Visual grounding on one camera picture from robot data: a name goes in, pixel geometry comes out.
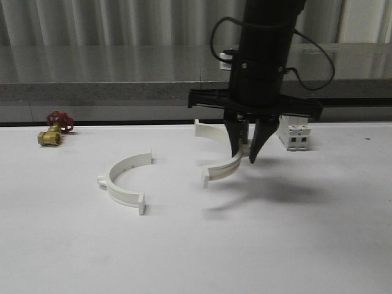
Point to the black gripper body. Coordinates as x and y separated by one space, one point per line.
255 90

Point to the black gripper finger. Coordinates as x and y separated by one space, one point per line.
264 128
237 129

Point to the white half pipe clamp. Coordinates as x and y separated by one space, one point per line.
135 199
220 170

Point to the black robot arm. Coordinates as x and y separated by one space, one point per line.
267 29

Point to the grey stone ledge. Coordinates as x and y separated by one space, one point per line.
97 84

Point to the white circuit breaker red switch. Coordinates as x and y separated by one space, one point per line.
294 133

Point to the brass valve with red handle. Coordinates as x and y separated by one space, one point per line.
59 123

